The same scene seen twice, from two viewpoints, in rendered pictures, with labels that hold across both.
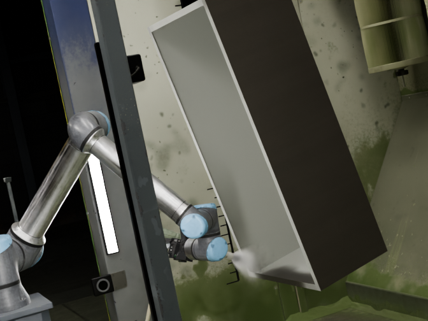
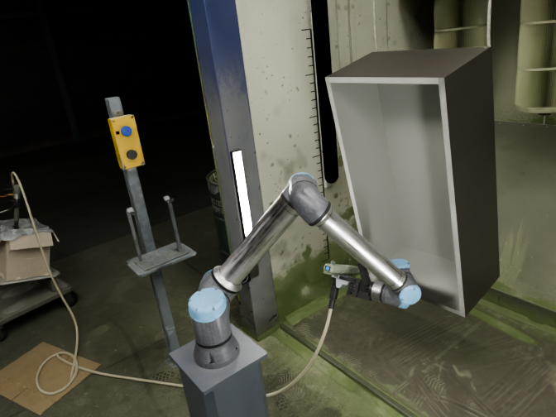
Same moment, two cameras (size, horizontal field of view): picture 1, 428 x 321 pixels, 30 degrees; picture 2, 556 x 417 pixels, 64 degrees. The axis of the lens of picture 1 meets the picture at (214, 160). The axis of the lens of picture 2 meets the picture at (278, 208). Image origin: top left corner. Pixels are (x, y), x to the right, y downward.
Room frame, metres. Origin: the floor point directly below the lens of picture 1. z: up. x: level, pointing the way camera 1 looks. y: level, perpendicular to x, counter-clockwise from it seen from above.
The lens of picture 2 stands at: (1.47, 0.92, 1.86)
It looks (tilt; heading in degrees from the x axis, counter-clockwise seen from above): 22 degrees down; 347
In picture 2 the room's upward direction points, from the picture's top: 7 degrees counter-clockwise
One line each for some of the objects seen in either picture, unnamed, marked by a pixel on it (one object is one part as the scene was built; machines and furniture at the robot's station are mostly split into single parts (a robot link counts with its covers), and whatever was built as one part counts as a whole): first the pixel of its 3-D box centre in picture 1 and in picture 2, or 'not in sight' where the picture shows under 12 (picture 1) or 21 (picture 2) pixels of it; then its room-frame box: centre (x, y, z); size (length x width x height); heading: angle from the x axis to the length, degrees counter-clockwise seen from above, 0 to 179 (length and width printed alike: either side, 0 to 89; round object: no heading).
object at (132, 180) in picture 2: not in sight; (148, 244); (3.90, 1.14, 0.82); 0.06 x 0.06 x 1.64; 22
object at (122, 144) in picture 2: not in sight; (127, 141); (3.85, 1.12, 1.42); 0.12 x 0.06 x 0.26; 112
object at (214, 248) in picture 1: (209, 248); (396, 295); (3.01, 0.08, 0.71); 0.12 x 0.09 x 0.10; 40
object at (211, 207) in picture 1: (205, 220); (399, 275); (3.00, 0.08, 0.82); 0.12 x 0.09 x 0.12; 165
